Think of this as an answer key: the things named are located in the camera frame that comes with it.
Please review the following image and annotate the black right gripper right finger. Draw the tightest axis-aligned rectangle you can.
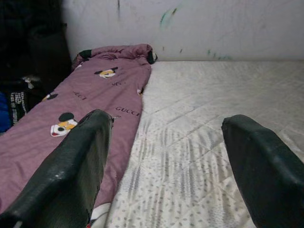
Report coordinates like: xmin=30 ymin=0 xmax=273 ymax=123
xmin=221 ymin=114 xmax=304 ymax=228

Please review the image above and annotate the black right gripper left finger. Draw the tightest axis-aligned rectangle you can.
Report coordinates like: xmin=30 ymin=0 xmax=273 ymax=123
xmin=0 ymin=109 xmax=114 ymax=228

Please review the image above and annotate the black bag with white lettering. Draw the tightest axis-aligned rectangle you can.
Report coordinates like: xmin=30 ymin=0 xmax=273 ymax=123
xmin=8 ymin=90 xmax=48 ymax=128

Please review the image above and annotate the blue fabric item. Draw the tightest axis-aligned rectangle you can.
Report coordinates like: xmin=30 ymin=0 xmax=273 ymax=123
xmin=0 ymin=91 xmax=12 ymax=133

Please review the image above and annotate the pink cartoon print blanket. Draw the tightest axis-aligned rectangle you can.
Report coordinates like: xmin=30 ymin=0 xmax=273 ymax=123
xmin=0 ymin=43 xmax=158 ymax=228

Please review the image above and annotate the grey quilted mattress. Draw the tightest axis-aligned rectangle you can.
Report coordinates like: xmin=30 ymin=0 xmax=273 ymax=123
xmin=91 ymin=60 xmax=304 ymax=228

